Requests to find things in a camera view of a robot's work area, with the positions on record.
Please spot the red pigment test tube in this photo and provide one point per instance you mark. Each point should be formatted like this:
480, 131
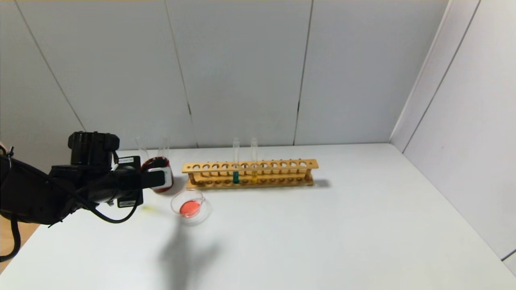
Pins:
142, 147

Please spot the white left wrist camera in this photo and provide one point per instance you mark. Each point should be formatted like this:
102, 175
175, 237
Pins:
169, 179

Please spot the black and orange left arm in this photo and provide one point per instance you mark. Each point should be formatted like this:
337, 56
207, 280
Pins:
32, 197

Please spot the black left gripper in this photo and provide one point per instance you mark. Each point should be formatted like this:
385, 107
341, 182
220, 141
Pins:
130, 201

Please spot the dark red cup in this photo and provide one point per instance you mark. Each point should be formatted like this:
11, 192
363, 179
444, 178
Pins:
159, 163

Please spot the clear glass petri dish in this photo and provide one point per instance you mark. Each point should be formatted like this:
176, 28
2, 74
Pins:
191, 209

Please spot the wooden test tube rack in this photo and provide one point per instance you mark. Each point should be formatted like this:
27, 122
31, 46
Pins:
262, 166

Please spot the teal pigment test tube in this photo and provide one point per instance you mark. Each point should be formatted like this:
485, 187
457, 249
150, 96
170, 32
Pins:
236, 177

